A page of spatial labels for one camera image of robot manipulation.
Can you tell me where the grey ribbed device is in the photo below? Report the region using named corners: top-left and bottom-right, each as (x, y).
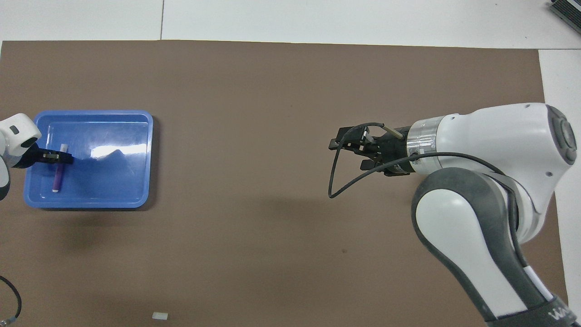
top-left (549, 0), bottom-right (581, 23)

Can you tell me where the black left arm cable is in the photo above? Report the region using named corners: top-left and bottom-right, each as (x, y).
top-left (0, 275), bottom-right (23, 324)

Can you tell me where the purple highlighter pen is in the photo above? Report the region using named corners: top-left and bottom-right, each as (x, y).
top-left (53, 144), bottom-right (68, 193)

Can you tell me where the blue plastic tray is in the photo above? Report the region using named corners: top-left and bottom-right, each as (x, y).
top-left (24, 110), bottom-right (154, 209)

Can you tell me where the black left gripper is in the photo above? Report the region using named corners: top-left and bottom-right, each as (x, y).
top-left (17, 146), bottom-right (74, 169)

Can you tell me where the brown table mat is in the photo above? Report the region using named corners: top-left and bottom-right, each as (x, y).
top-left (0, 40), bottom-right (571, 327)

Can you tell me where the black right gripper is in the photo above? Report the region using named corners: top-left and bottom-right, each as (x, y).
top-left (329, 125), bottom-right (414, 178)

